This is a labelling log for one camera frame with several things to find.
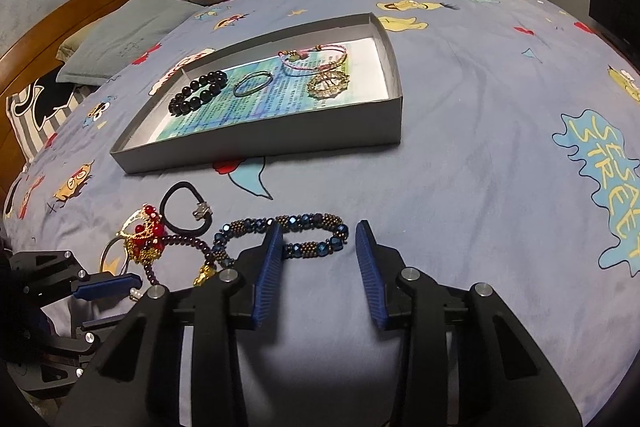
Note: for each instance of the gold round ornament pendant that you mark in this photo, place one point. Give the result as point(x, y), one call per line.
point(327, 84)

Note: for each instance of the black white patterned pillow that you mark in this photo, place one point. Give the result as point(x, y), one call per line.
point(36, 112)

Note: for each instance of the red bead gold chain jewelry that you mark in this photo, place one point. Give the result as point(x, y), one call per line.
point(143, 234)

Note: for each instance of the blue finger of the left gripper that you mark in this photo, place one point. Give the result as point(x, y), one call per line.
point(100, 324)
point(105, 285)

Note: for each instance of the thin gold-silver bangle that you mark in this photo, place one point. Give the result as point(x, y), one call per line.
point(114, 258)

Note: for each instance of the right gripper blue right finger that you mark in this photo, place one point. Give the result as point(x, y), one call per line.
point(371, 274)

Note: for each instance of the grey-blue pillow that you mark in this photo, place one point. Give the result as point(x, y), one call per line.
point(100, 50)

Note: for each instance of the wooden headboard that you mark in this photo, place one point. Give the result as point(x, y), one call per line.
point(33, 56)

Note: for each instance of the silver bangle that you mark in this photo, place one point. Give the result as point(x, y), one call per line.
point(252, 82)

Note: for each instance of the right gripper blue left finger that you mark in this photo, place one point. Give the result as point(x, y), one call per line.
point(268, 278)

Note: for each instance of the printed paper sheet in tray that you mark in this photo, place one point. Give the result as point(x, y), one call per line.
point(287, 94)

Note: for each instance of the blue cartoon bed sheet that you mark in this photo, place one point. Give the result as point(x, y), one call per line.
point(518, 165)

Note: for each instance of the black monitor screen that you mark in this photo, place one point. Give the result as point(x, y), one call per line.
point(620, 20)

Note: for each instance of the pearl hair clip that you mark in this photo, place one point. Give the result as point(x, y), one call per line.
point(135, 295)

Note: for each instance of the grey cardboard box tray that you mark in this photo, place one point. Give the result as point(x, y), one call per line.
point(359, 125)

